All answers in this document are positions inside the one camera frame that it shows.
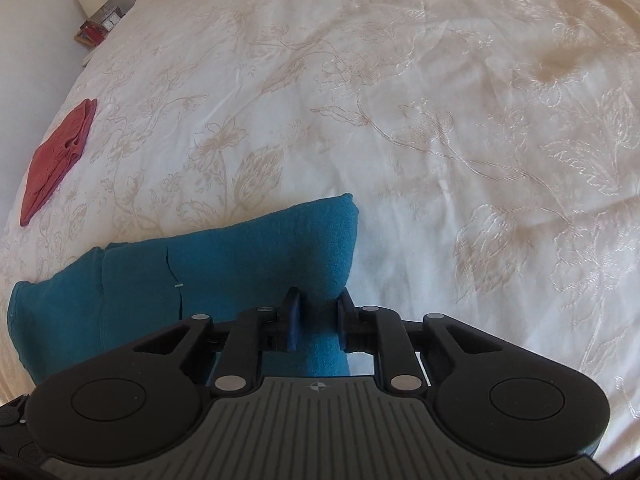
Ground teal blue pants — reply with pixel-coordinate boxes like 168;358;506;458
8;194;358;382

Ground cream embroidered bedspread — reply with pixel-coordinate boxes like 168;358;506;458
1;0;639;469

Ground folded red pants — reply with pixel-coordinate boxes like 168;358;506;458
20;99;98;226

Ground left white nightstand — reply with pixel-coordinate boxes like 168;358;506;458
77;30;111;68

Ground small alarm clock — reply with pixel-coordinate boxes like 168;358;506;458
101;6;122;32

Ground wooden picture frame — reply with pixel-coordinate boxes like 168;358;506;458
74;21;108;48

